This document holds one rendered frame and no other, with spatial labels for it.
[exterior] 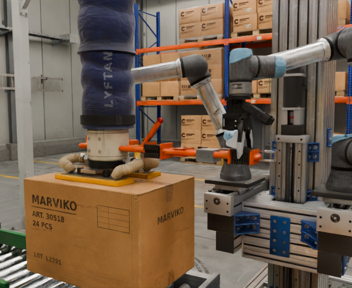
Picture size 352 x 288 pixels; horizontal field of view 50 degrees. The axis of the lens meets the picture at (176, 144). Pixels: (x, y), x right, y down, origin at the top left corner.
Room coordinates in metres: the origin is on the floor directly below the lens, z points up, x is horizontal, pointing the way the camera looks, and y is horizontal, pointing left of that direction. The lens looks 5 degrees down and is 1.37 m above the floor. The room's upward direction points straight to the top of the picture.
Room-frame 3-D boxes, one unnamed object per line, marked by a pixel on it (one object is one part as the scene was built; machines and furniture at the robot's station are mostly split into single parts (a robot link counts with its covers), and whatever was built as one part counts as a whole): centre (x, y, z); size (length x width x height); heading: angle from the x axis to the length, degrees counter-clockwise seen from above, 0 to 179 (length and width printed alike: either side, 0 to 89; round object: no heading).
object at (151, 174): (1.67, 0.23, 1.11); 0.34 x 0.10 x 0.05; 59
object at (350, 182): (1.55, -0.70, 1.09); 0.15 x 0.15 x 0.10
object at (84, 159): (1.59, 0.28, 1.15); 0.34 x 0.25 x 0.06; 59
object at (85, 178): (1.50, 0.33, 1.11); 0.34 x 0.10 x 0.05; 59
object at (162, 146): (1.46, 0.07, 1.22); 0.10 x 0.08 x 0.06; 149
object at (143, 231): (1.58, 0.28, 0.89); 0.60 x 0.40 x 0.40; 59
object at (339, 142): (1.55, -0.70, 1.20); 0.13 x 0.12 x 0.14; 15
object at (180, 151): (1.59, 0.05, 1.22); 0.93 x 0.30 x 0.04; 59
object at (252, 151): (1.27, -0.23, 1.21); 0.08 x 0.07 x 0.05; 59
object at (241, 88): (1.29, -0.22, 1.44); 0.08 x 0.08 x 0.05
